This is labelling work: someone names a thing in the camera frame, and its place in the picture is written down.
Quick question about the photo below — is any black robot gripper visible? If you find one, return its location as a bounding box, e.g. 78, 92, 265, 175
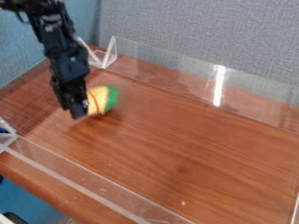
0, 0, 90, 119

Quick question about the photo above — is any yellow green toy corn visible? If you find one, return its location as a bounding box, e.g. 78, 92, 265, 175
87, 85, 119, 116

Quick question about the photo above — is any clear acrylic corner bracket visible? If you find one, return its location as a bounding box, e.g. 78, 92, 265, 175
76, 37, 118, 69

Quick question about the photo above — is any clear acrylic left bracket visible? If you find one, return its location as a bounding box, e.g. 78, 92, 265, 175
0, 116, 18, 154

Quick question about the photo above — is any clear acrylic front wall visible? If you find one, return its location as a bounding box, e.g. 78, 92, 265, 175
6, 135, 195, 224

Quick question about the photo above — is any clear acrylic wall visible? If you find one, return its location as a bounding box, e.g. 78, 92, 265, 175
107, 37, 299, 135
6, 135, 195, 224

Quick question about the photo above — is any clear acrylic back wall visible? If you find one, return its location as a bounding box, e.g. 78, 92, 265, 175
107, 37, 299, 135

